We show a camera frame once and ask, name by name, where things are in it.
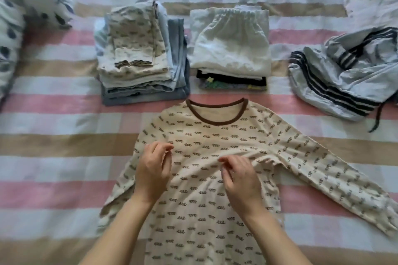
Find person's right hand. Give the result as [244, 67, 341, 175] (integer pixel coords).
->
[217, 155, 265, 216]

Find person's left hand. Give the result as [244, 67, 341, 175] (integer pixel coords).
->
[133, 141, 175, 204]

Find cream patterned long-sleeve shirt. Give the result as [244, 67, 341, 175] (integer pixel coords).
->
[97, 98, 398, 265]

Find person's left forearm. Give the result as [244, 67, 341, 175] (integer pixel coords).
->
[79, 195, 163, 265]

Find person's right forearm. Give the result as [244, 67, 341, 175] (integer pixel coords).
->
[239, 207, 312, 265]

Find colourful patterned folded garment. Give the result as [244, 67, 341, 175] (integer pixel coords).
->
[198, 76, 268, 92]

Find black folded garment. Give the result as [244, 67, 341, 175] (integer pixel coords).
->
[197, 69, 268, 88]

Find blue grey folded garment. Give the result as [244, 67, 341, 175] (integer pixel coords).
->
[101, 19, 191, 107]

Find pink beige striped bedsheet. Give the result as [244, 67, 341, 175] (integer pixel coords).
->
[0, 0, 398, 265]

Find cream patterned folded pants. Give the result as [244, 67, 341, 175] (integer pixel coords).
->
[109, 0, 171, 76]

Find white folded shorts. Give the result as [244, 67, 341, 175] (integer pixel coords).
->
[187, 5, 272, 78]

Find light blue folded garment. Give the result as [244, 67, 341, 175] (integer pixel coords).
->
[94, 15, 116, 57]

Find grey garment with dark stripes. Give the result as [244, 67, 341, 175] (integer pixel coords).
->
[288, 26, 398, 133]

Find narrow leaf print pillow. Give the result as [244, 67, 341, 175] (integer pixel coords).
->
[0, 0, 26, 102]

